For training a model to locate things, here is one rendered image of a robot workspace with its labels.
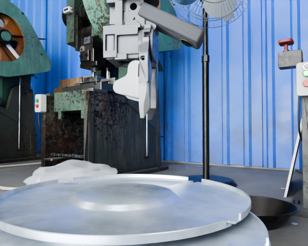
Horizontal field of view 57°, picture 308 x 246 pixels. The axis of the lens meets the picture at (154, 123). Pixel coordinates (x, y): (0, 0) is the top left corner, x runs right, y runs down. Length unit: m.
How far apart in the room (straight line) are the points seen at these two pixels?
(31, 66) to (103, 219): 3.36
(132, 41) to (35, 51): 3.23
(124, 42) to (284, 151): 2.42
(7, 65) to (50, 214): 3.16
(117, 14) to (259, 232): 0.39
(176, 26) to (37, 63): 3.23
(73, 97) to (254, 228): 1.96
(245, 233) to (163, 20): 0.34
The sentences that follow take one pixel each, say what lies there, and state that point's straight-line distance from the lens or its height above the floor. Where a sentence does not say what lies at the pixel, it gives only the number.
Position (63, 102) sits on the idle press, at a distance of 2.25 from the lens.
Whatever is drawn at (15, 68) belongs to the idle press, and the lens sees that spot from 3.47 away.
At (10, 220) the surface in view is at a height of 0.27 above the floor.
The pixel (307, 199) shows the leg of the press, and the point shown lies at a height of 0.07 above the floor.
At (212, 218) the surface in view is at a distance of 0.28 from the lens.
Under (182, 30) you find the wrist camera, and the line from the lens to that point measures 0.48.
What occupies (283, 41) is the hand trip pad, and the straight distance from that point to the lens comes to 1.44.
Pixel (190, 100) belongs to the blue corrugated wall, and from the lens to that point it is 3.06.
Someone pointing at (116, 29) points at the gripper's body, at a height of 0.51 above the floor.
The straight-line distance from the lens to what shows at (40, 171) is 1.49.
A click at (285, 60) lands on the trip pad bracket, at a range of 1.42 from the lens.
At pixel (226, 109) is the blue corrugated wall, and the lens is 2.88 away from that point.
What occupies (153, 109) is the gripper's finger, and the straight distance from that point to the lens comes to 0.51.
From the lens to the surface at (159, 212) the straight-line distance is 0.29.
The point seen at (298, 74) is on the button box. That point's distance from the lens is 1.31.
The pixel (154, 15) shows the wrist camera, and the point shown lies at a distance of 0.50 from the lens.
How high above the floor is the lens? 0.35
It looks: 2 degrees up
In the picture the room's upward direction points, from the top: straight up
